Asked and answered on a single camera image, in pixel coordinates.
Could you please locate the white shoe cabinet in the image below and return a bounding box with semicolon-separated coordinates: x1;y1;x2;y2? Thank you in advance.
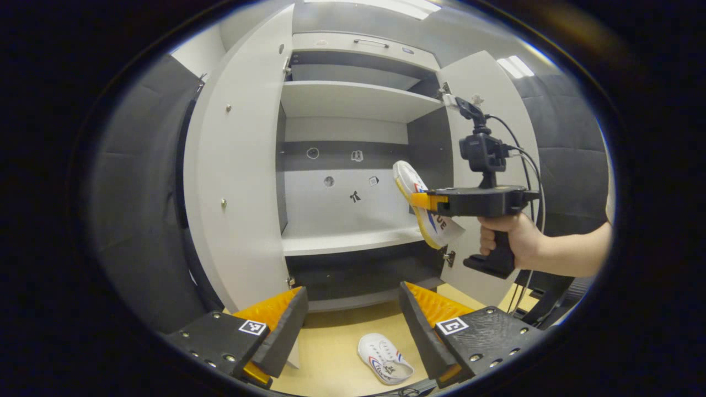
183;4;541;315

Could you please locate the white striped shoe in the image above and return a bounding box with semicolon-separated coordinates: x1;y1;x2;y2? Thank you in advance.
357;332;414;385
393;160;466;250

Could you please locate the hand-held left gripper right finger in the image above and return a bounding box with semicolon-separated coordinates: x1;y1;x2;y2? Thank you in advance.
398;281;547;389

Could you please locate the white cabinet door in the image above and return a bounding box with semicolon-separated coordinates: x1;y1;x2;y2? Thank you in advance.
438;51;541;307
183;4;301;369

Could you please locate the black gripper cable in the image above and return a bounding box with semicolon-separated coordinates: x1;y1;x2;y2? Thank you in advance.
488;115;547;315

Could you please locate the small ceiling light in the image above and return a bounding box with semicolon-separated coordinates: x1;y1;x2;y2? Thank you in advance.
496;55;534;79

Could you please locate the dark frame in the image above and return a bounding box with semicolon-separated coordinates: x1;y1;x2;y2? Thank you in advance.
516;270;593;330

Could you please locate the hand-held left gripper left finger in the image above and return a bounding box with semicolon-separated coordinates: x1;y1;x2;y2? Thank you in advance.
165;287;311;387

